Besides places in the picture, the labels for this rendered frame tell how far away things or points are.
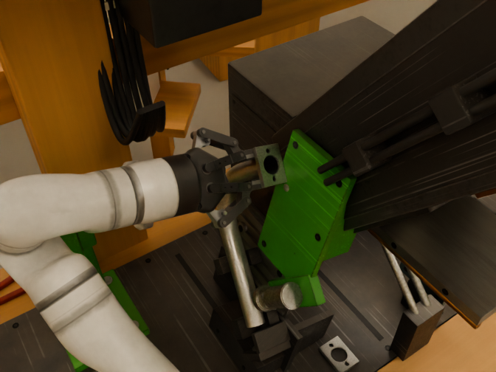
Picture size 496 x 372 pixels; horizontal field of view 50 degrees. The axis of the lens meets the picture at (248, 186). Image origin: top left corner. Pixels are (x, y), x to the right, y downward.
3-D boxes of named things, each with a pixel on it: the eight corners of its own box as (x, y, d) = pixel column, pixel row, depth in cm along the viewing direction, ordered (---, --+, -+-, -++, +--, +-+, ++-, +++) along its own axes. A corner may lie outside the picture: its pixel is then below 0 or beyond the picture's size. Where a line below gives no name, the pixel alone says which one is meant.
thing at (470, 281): (550, 274, 75) (559, 260, 72) (473, 331, 68) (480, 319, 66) (360, 129, 98) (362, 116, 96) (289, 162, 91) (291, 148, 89)
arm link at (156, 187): (133, 162, 72) (88, 169, 68) (168, 146, 62) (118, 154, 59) (147, 227, 72) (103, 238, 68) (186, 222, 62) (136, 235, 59)
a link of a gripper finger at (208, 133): (198, 133, 68) (236, 152, 70) (202, 121, 68) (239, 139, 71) (188, 138, 70) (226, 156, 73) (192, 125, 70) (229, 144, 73)
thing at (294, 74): (397, 199, 113) (437, 57, 89) (281, 263, 101) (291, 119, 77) (340, 152, 124) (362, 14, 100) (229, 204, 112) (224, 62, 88)
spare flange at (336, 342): (318, 350, 88) (318, 347, 88) (336, 337, 90) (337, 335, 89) (339, 376, 85) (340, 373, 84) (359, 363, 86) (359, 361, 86)
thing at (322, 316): (323, 354, 91) (340, 320, 86) (282, 375, 86) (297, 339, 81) (250, 267, 104) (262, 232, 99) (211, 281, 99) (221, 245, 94)
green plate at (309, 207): (343, 281, 79) (395, 167, 68) (301, 299, 75) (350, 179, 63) (296, 232, 86) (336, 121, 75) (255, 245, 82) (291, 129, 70)
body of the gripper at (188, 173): (180, 221, 62) (245, 204, 67) (164, 149, 62) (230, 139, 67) (153, 224, 68) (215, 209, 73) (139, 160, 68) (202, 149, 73)
